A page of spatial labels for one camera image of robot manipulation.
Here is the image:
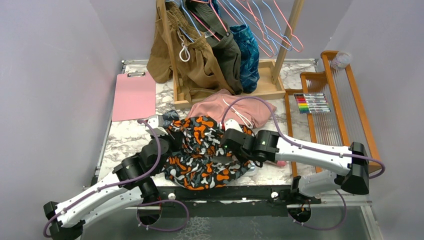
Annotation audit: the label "brown hanging shorts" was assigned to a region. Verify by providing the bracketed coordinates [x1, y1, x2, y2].
[146, 0, 234, 102]

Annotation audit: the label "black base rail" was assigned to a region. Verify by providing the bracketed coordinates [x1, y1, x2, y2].
[138, 185, 321, 218]

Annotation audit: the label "wooden weaving loom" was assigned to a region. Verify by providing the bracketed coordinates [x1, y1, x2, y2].
[284, 50, 381, 160]

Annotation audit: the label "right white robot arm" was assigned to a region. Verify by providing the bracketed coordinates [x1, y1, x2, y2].
[220, 129, 370, 204]

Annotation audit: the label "pink clipboard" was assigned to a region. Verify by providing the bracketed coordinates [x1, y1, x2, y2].
[111, 71, 156, 122]

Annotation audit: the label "orange camouflage shorts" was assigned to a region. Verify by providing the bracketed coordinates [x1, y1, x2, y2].
[161, 115, 253, 191]

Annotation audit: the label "blue patterned hanging shorts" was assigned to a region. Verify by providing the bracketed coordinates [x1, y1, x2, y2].
[229, 24, 260, 93]

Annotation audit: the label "dark leaf print shorts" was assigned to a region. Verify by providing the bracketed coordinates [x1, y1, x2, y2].
[161, 109, 180, 128]

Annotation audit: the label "pink cylindrical bottle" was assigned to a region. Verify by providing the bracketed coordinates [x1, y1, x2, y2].
[265, 161, 287, 168]

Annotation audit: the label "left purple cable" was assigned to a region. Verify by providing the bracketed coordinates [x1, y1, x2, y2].
[43, 119, 191, 239]

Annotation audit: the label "dark green hanging shorts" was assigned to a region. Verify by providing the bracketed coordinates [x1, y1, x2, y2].
[184, 0, 244, 95]

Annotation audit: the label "blue wire hanger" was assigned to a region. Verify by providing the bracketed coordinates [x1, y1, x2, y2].
[165, 0, 294, 56]

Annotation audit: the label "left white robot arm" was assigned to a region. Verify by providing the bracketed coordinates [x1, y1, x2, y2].
[43, 131, 182, 240]

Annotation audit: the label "set of coloured markers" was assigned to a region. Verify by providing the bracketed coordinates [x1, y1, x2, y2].
[293, 93, 331, 114]

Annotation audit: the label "purple cable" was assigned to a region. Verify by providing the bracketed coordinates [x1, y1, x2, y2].
[219, 96, 386, 232]
[43, 119, 191, 239]

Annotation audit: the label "wooden clothes rack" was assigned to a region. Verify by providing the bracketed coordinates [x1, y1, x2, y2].
[165, 0, 303, 109]

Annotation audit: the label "pink wire hanger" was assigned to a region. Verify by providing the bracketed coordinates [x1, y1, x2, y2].
[229, 0, 304, 58]

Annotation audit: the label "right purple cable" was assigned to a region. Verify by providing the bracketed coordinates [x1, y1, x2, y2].
[219, 96, 386, 232]

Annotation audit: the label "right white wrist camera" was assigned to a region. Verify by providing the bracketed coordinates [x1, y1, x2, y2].
[223, 119, 244, 133]

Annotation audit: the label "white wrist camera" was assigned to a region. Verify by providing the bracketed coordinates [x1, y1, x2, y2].
[223, 119, 244, 133]
[145, 114, 169, 137]

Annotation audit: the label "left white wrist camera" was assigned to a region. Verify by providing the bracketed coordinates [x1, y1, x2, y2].
[145, 114, 169, 137]

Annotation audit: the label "pink shorts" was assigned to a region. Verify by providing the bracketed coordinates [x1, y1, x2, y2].
[187, 89, 277, 129]

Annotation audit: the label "clear blue plastic package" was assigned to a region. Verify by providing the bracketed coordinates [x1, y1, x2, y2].
[243, 164, 260, 177]

